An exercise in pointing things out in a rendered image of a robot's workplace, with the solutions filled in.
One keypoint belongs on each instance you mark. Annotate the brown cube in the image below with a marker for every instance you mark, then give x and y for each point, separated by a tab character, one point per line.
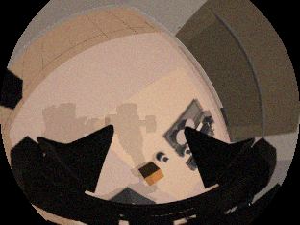
151	173

